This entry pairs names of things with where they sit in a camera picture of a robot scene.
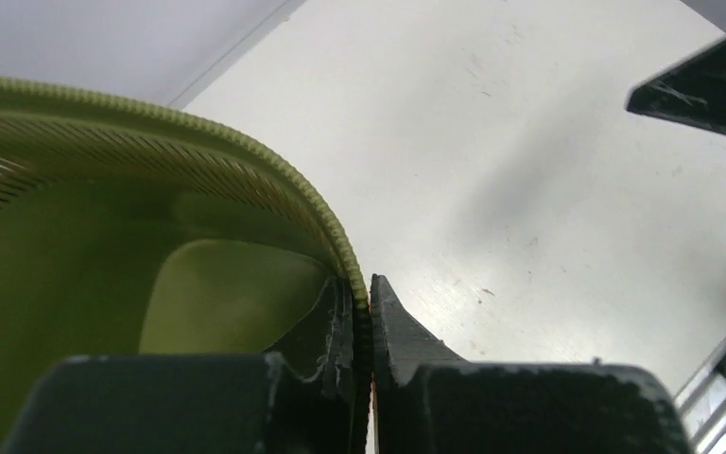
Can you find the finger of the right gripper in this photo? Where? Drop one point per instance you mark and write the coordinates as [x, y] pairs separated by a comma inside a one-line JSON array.
[[692, 92]]

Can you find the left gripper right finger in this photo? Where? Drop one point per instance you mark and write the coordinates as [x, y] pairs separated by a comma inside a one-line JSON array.
[[428, 399]]

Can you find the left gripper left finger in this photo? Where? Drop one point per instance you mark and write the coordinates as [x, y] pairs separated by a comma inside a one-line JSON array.
[[295, 397]]

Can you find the green plastic basket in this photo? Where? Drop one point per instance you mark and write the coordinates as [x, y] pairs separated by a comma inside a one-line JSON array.
[[130, 229]]

